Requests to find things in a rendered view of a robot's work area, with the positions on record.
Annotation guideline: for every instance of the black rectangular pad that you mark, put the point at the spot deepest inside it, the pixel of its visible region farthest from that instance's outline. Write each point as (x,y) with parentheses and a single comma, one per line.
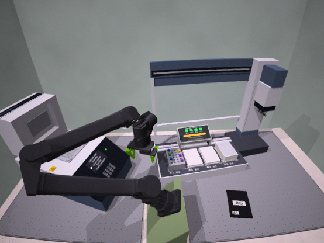
(239,206)

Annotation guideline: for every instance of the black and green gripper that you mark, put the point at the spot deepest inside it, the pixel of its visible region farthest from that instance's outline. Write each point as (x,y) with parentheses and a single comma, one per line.
(143,147)

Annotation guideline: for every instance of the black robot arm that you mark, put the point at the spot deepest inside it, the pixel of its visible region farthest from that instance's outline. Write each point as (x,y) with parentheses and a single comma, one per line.
(148,188)

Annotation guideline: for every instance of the white rectangular block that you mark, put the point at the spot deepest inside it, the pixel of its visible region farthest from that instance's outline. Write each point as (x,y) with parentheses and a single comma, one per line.
(226,151)

